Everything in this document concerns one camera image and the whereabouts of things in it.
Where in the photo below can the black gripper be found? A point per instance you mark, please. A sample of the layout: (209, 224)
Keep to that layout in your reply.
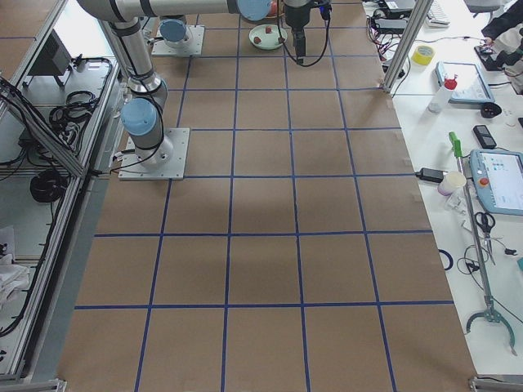
(297, 15)

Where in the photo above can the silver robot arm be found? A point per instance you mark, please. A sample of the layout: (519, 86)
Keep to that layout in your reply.
(142, 117)
(258, 10)

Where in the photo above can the light green plate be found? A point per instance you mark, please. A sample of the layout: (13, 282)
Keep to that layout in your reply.
(269, 41)

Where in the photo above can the yellow tape roll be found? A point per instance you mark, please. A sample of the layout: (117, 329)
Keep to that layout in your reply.
(422, 55)

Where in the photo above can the red cap squeeze bottle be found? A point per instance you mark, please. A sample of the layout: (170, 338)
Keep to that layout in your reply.
(441, 98)

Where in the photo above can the blue teach pendant far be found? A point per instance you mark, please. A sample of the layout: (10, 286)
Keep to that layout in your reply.
(472, 89)

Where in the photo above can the blue teach pendant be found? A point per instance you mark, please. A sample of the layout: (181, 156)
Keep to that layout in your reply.
(497, 178)
(472, 89)

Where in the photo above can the black power adapter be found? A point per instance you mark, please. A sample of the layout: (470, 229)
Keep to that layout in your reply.
(430, 175)

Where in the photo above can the white paper cup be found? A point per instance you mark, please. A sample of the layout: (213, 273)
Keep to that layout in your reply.
(452, 181)

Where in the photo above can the black smartphone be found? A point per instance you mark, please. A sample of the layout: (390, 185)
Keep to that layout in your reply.
(484, 137)

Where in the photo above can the blue teach pendant near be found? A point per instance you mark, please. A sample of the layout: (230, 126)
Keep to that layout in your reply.
(497, 178)

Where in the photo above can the long metal grabber tool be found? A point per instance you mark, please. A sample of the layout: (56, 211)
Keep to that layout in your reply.
(490, 314)

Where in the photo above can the aluminium frame post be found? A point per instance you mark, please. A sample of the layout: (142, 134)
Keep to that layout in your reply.
(416, 20)

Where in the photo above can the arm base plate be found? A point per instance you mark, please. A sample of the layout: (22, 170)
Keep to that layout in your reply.
(169, 162)
(192, 41)

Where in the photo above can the black handled scissors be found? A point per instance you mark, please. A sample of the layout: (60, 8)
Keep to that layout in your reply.
(486, 222)

